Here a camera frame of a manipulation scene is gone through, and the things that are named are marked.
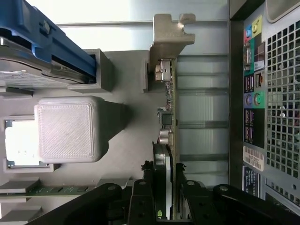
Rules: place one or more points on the grey printed parts rack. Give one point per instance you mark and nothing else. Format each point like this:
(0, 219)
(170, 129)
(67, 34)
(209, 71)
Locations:
(131, 77)

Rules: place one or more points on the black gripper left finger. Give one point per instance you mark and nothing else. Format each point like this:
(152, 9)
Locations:
(140, 201)

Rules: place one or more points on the silver hard disk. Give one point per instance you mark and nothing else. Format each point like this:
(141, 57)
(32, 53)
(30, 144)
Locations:
(21, 68)

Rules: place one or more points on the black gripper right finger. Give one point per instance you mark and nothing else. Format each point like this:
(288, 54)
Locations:
(194, 204)

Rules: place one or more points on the blue disk caddy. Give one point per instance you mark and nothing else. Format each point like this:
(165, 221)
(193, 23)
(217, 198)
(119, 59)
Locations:
(58, 30)

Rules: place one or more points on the green RAM stick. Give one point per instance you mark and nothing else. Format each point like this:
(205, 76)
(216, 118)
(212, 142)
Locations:
(58, 189)

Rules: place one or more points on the silver CPU chip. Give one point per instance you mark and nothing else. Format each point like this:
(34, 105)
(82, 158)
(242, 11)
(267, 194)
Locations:
(21, 143)

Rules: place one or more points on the black open PC case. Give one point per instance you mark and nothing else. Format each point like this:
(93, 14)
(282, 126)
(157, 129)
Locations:
(276, 93)

